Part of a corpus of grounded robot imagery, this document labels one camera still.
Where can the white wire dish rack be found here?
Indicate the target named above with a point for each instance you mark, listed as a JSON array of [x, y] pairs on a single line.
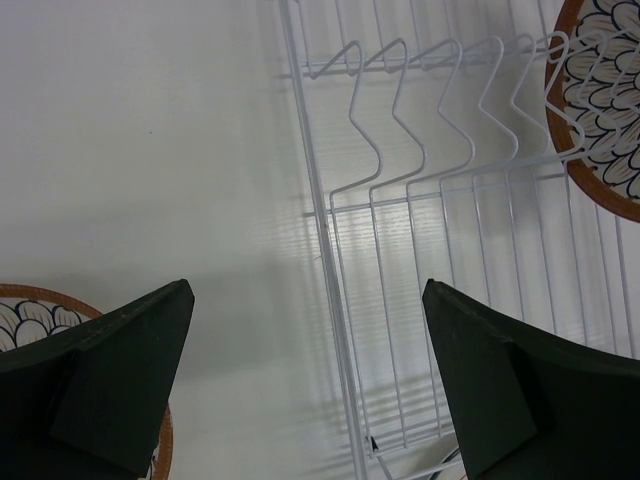
[[429, 156]]

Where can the orange sunburst glass plate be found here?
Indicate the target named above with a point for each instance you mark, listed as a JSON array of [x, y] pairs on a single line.
[[447, 465]]

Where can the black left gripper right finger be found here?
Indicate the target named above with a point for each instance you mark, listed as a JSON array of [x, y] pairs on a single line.
[[528, 404]]

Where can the floral plate brown rim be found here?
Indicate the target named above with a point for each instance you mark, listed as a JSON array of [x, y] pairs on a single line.
[[30, 313], [592, 87]]

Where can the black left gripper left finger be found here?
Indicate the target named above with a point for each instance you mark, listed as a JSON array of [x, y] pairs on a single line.
[[88, 402]]

